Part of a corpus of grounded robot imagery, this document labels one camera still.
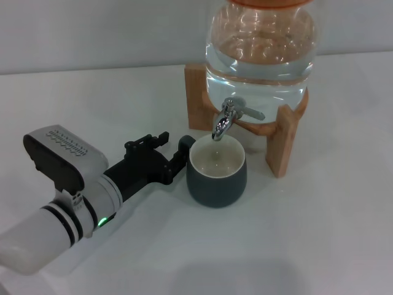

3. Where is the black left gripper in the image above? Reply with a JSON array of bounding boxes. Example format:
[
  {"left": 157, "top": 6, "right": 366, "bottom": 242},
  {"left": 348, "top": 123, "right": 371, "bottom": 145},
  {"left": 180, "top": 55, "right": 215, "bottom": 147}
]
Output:
[{"left": 104, "top": 131, "right": 189, "bottom": 203}]

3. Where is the chrome dispenser faucet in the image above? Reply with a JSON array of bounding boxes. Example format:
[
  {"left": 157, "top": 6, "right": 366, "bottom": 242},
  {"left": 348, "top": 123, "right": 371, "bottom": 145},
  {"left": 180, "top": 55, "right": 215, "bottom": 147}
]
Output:
[{"left": 210, "top": 97, "right": 266, "bottom": 142}]

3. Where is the wooden dispenser stand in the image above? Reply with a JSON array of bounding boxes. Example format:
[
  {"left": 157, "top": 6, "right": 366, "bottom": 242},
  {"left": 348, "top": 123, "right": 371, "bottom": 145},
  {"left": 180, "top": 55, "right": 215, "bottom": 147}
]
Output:
[{"left": 184, "top": 63, "right": 310, "bottom": 179}]

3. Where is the glass water dispenser jar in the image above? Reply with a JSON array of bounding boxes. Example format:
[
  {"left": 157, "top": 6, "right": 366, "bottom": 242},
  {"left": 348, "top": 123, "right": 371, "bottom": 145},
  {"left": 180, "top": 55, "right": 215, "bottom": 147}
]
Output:
[{"left": 204, "top": 0, "right": 317, "bottom": 125}]

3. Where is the grey black wrist camera box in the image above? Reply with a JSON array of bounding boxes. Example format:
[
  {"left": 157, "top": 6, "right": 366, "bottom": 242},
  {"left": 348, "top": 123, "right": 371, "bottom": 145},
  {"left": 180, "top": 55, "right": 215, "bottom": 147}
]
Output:
[{"left": 23, "top": 125, "right": 108, "bottom": 196}]

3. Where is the dark grey ceramic cup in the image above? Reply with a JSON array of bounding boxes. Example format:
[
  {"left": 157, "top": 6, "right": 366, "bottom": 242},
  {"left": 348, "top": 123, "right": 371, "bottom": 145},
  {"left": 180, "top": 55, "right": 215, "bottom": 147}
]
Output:
[{"left": 177, "top": 135, "right": 248, "bottom": 209}]

